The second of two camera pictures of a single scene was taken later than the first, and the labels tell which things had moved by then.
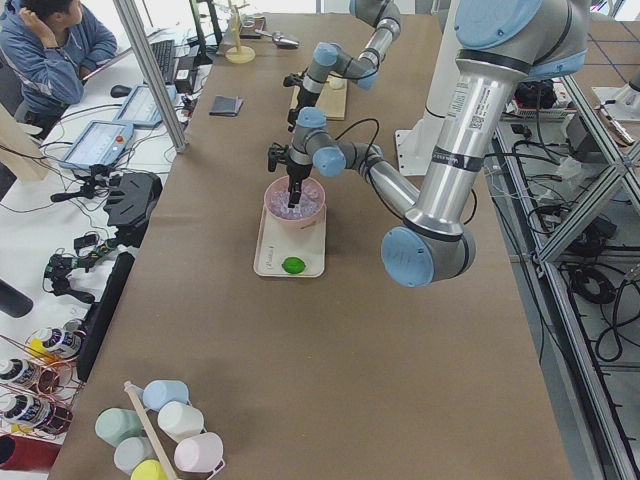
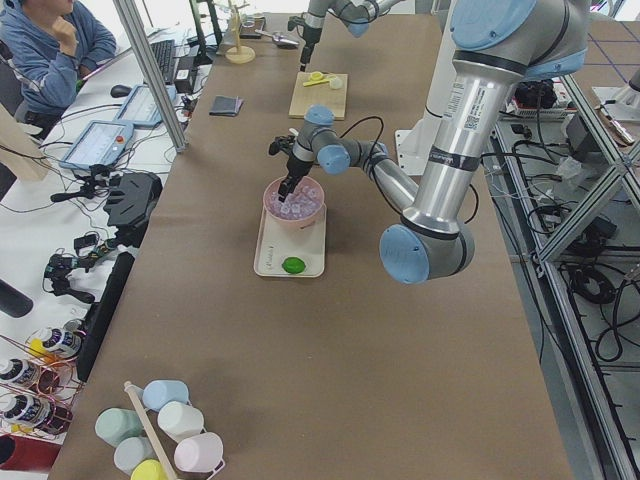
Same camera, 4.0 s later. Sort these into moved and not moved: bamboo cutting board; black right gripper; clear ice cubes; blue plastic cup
Moved: black right gripper
Not moved: blue plastic cup; clear ice cubes; bamboo cutting board
